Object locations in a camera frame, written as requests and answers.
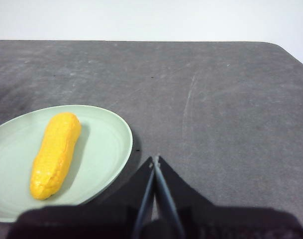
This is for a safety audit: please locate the pale green round plate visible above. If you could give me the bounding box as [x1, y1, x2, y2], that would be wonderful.
[0, 105, 134, 223]

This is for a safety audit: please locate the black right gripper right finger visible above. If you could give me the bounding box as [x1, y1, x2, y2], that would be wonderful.
[155, 155, 303, 239]

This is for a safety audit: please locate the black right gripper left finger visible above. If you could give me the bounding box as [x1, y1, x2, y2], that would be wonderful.
[6, 156, 156, 239]

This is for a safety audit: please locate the yellow corn cob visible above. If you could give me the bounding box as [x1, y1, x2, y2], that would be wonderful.
[29, 112, 82, 201]

